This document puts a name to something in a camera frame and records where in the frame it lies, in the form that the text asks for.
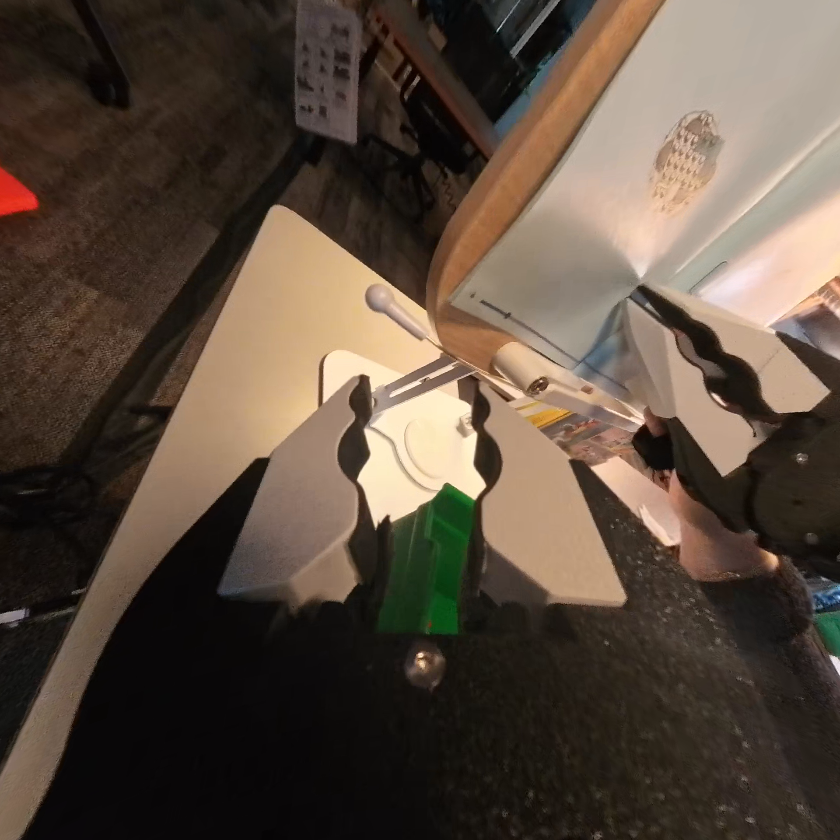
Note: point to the white picture sheet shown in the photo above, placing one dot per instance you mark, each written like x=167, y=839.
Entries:
x=328, y=65

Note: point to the green plastic bin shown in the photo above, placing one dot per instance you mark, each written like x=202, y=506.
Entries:
x=426, y=564

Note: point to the person's right forearm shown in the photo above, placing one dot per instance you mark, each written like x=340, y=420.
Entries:
x=791, y=594

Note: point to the round metal mesh page holder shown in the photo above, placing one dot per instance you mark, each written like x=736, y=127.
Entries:
x=686, y=161

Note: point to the yellow lego box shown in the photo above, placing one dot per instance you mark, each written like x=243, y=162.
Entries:
x=577, y=434

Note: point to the light blue instruction booklet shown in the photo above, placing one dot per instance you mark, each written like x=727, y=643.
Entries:
x=590, y=229

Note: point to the person's right hand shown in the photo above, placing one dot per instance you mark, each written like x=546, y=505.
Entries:
x=709, y=538

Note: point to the orange floor object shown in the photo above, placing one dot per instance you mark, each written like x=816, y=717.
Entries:
x=16, y=193

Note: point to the wooden side table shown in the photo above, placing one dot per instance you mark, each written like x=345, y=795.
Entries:
x=439, y=72

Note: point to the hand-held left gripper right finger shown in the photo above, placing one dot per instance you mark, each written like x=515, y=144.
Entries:
x=544, y=531

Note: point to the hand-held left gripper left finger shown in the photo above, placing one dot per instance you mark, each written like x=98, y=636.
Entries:
x=295, y=525

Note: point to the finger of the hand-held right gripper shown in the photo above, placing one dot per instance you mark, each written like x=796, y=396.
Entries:
x=754, y=354
x=663, y=380

